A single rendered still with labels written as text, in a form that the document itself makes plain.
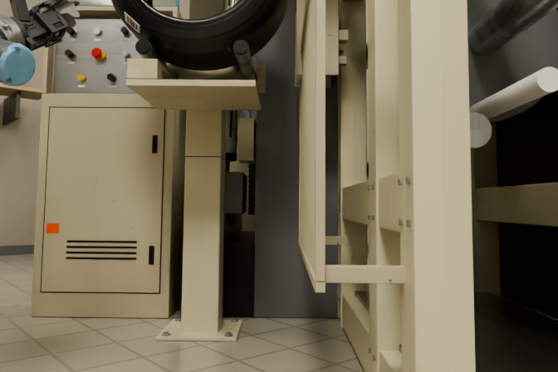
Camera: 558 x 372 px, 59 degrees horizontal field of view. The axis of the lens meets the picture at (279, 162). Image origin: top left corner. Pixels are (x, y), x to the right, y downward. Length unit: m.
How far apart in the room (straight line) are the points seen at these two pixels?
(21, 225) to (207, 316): 3.28
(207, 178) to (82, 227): 0.61
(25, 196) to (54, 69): 2.69
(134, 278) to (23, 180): 2.93
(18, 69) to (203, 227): 0.85
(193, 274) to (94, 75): 0.97
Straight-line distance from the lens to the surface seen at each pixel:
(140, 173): 2.07
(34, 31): 1.40
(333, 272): 0.90
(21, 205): 4.89
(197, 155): 1.78
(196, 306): 1.81
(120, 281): 2.11
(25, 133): 4.92
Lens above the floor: 0.45
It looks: 5 degrees up
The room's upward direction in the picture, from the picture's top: 1 degrees clockwise
